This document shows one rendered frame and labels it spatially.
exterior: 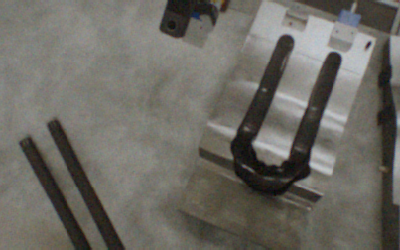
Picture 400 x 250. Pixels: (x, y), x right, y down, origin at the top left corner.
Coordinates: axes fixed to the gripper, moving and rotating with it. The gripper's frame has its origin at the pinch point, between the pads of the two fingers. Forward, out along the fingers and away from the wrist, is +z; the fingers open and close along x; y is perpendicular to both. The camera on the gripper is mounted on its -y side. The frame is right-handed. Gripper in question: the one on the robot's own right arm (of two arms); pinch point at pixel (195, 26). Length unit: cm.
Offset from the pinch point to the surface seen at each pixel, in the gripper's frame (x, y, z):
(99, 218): 2.8, -43.5, 5.4
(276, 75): -19.2, -1.4, 6.9
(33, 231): 48, -61, 95
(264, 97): -18.6, -7.0, 6.8
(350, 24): -29.9, 14.5, 4.5
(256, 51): -13.2, 2.1, 6.3
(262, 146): -22.1, -18.3, 1.4
